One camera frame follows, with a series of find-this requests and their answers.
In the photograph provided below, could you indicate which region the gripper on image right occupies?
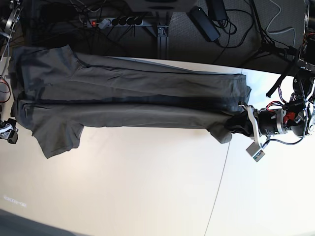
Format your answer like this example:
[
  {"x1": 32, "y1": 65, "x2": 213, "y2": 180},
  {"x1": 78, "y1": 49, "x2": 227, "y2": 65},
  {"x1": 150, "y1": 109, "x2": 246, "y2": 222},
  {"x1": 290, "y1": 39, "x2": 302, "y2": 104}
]
[{"x1": 225, "y1": 104, "x2": 287, "y2": 143}]

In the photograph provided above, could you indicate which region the dark grey T-shirt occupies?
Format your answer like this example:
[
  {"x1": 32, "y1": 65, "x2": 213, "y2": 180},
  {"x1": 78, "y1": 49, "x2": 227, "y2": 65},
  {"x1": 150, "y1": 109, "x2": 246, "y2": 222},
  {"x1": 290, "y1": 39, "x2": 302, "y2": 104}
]
[{"x1": 8, "y1": 46, "x2": 251, "y2": 158}]

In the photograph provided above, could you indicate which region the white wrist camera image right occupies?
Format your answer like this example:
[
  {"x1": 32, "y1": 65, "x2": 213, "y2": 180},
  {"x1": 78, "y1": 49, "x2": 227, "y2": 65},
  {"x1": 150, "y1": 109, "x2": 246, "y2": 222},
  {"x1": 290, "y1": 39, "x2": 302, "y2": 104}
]
[{"x1": 246, "y1": 142, "x2": 265, "y2": 162}]

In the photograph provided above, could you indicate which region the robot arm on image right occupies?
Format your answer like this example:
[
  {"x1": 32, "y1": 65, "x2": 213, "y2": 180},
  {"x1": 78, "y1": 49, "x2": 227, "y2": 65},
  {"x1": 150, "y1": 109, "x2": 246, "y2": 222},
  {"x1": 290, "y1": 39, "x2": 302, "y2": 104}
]
[{"x1": 225, "y1": 0, "x2": 315, "y2": 147}]

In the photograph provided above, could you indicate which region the black power strip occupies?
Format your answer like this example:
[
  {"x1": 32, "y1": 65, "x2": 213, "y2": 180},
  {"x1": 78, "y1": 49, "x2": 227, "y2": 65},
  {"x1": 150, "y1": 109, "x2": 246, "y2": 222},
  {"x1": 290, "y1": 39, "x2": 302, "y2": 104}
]
[{"x1": 84, "y1": 17, "x2": 144, "y2": 30}]

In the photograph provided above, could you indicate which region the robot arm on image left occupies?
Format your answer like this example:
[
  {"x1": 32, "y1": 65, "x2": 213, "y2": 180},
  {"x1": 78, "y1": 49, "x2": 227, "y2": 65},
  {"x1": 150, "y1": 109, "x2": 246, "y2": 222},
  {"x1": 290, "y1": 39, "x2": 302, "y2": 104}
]
[{"x1": 0, "y1": 0, "x2": 23, "y2": 144}]

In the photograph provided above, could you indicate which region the aluminium frame post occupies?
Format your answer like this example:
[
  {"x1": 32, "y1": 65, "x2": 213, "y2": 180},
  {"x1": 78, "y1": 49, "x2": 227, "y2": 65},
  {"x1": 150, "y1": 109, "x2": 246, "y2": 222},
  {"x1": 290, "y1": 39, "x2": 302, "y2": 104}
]
[{"x1": 157, "y1": 25, "x2": 169, "y2": 60}]

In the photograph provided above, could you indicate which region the black power adapter brick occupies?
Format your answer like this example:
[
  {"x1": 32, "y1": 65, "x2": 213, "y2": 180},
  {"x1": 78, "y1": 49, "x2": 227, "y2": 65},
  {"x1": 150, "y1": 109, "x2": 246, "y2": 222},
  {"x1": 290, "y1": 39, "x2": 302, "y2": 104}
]
[{"x1": 188, "y1": 6, "x2": 220, "y2": 42}]

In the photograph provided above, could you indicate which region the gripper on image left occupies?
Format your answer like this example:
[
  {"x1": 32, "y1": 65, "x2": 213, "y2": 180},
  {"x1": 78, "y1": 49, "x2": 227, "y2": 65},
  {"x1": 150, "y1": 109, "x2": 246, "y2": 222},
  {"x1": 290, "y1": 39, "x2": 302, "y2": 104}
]
[{"x1": 0, "y1": 118, "x2": 18, "y2": 144}]

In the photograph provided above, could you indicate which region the white cable on floor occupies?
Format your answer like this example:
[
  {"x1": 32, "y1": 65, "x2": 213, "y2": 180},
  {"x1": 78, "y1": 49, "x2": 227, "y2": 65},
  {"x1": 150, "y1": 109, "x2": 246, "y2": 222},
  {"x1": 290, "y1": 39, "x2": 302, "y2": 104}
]
[{"x1": 267, "y1": 0, "x2": 296, "y2": 47}]

